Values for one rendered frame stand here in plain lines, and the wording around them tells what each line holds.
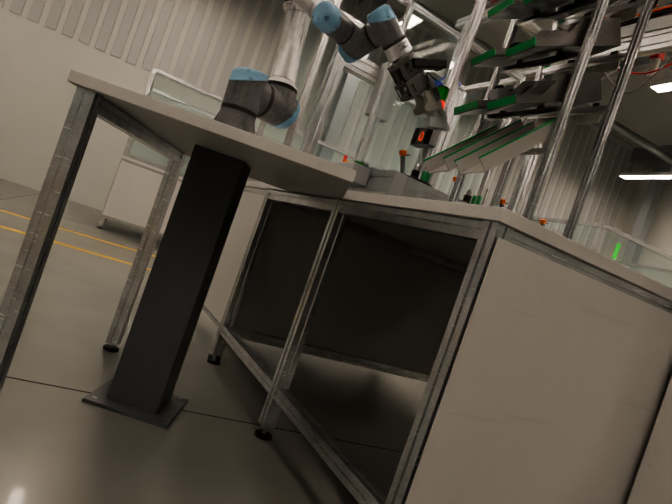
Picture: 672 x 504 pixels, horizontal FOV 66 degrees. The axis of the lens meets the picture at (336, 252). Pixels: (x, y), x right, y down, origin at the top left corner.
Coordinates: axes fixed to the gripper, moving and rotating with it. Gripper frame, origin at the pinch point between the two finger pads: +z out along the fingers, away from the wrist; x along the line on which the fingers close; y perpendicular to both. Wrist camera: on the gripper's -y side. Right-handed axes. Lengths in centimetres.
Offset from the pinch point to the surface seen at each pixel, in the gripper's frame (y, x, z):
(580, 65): -23.1, 33.8, 4.8
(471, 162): 7.9, 16.0, 13.9
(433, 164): 10.2, 0.9, 12.1
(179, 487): 121, 16, 34
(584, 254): 18, 54, 35
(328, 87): -28, -123, -19
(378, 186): 25.3, -9.6, 10.1
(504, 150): 5.9, 28.8, 12.4
